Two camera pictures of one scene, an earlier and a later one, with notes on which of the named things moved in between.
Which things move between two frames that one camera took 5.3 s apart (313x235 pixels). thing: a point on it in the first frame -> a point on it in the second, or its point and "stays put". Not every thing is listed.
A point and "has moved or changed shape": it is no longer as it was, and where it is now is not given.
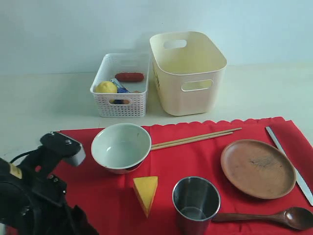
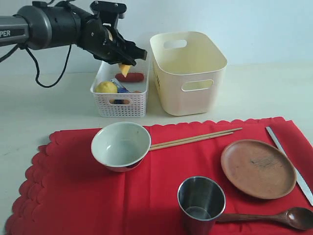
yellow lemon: x=106 y=87 stays put
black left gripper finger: x=80 y=223 -> x=113 y=58
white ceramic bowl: x=121 y=148 stays put
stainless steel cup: x=196 y=200 has moved or changed shape
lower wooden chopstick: x=190 y=141 stays put
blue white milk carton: x=120 y=89 stays put
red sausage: x=129 y=77 stays put
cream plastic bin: x=189 y=71 stays put
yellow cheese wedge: x=146 y=187 -> x=124 y=69
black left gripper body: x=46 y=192 -> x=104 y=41
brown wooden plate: x=258 y=169 stays put
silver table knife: x=301 y=181 stays put
